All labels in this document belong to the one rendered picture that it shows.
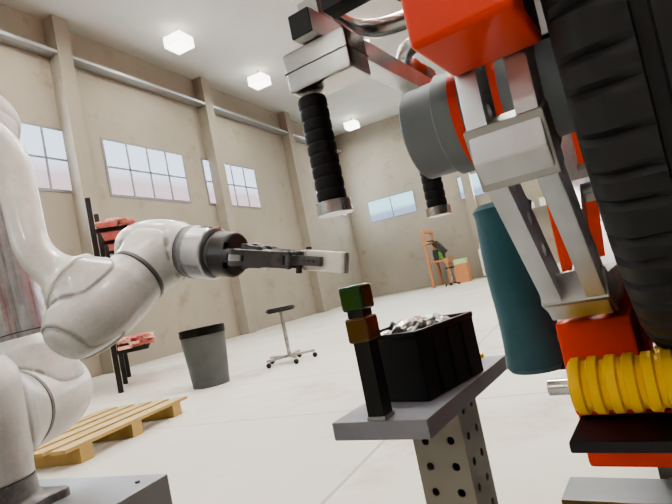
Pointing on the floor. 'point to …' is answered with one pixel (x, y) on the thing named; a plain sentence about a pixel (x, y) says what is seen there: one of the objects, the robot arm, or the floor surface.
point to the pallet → (103, 431)
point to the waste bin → (206, 355)
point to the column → (457, 462)
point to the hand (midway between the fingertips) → (325, 261)
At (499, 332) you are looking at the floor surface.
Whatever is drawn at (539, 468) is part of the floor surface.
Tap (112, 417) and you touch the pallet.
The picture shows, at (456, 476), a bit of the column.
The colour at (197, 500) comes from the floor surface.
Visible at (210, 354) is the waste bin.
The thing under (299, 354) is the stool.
